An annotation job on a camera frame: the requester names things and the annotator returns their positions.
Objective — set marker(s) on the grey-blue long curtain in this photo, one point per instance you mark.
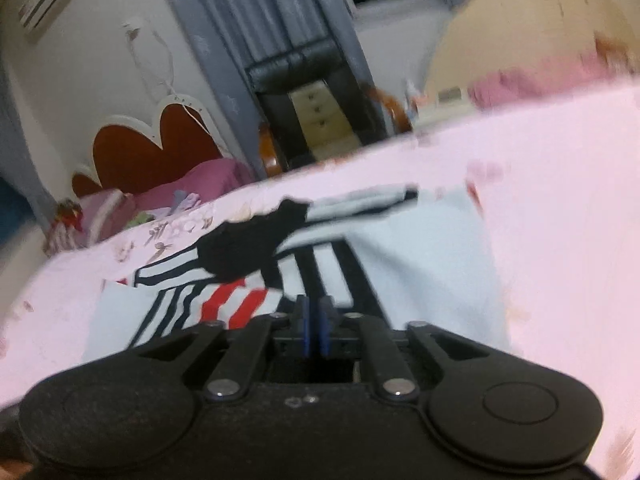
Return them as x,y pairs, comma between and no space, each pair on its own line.
250,10

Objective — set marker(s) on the cream round headboard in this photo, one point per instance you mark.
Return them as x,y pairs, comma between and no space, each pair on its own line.
525,20

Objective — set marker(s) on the black leather wooden armchair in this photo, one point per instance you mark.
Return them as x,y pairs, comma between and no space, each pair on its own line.
300,70

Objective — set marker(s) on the magenta pillow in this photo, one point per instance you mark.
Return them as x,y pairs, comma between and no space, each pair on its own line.
205,180

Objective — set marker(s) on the red heart-shaped headboard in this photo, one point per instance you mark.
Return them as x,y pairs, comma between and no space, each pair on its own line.
135,155

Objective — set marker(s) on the pink striped pillow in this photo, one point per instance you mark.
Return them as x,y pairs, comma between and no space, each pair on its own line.
102,215

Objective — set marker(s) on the white nightstand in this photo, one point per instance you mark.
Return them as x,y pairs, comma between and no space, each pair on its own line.
445,105

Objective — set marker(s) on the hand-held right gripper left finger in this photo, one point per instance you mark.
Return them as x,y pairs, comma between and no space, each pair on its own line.
301,327

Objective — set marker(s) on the red black striped knit sweater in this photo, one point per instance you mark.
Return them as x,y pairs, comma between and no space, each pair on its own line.
250,252

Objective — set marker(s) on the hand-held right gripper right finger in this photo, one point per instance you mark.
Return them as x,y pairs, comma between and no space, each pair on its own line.
326,327

